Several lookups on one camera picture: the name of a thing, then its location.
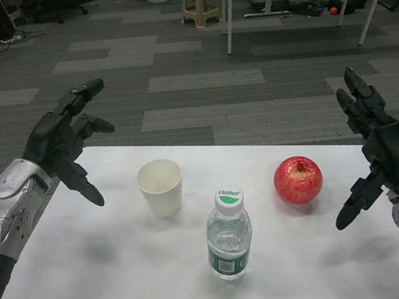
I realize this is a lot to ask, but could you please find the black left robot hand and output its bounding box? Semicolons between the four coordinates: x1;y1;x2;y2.
15;77;122;214

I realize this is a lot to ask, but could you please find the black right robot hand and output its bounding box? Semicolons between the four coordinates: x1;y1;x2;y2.
321;62;399;231

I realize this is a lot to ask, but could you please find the white paper cup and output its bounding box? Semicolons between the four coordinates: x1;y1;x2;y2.
134;157;186;220

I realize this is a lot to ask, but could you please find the red apple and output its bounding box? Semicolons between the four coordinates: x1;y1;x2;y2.
271;153;326;207

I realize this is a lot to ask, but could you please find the black office chair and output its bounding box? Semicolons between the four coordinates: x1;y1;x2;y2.
31;0;101;27

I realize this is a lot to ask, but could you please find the black bag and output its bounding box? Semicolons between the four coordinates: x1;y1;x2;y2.
328;0;369;17

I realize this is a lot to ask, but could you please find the black equipment case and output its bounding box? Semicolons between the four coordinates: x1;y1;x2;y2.
291;0;325;20

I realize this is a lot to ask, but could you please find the clear plastic water bottle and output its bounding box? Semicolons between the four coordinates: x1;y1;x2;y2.
201;186;257;284

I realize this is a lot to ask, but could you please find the beige plastic stool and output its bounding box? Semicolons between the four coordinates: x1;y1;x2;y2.
180;0;223;31

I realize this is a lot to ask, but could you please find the white metal-legged table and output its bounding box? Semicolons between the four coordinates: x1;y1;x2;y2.
222;0;399;59

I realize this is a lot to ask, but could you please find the white power strip with cable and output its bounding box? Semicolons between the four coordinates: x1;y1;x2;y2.
0;30;28;53

